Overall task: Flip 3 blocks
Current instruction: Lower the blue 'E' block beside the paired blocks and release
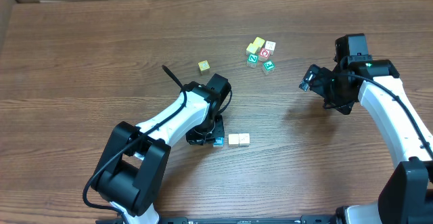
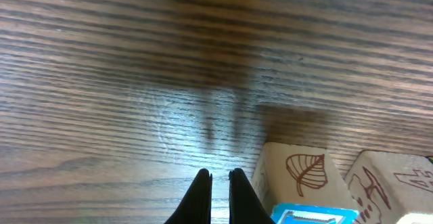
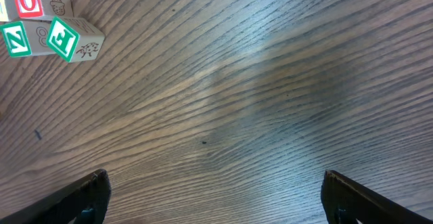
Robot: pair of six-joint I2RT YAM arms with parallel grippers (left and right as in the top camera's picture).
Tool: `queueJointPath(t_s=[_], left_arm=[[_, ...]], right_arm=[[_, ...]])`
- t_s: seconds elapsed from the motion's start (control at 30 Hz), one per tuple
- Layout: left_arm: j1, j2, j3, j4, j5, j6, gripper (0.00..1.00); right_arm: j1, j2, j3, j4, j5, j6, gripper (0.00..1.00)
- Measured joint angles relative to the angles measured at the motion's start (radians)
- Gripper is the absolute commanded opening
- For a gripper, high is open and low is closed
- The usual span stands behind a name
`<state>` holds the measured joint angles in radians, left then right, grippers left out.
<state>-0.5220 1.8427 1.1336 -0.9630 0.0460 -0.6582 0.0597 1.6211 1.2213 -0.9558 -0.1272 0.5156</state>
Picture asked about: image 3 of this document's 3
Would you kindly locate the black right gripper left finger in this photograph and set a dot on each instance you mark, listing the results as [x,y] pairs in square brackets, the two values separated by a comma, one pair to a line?
[83,201]

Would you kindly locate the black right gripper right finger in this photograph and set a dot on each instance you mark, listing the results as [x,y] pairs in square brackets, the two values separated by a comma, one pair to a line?
[346,201]

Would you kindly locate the green E wooden block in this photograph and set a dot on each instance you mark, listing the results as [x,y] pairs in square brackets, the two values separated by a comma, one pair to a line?
[75,39]

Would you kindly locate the green Z wooden block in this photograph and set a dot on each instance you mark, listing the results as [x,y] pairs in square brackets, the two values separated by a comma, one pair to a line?
[27,38]

